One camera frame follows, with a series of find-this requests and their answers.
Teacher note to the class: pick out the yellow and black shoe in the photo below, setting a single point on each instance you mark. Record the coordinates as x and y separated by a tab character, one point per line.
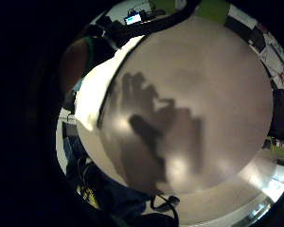
90	196

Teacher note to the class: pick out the the person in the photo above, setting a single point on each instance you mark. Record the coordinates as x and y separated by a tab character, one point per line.
91	94

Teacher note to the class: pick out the black office chair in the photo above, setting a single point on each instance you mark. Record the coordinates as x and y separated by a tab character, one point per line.
281	113

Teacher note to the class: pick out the dark monitor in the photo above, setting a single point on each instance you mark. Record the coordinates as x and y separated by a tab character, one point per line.
258	38

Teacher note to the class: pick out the lit laptop screen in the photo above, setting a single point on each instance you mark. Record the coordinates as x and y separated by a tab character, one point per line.
133	19

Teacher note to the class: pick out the green wall panel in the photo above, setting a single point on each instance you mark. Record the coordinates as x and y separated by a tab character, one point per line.
213	10

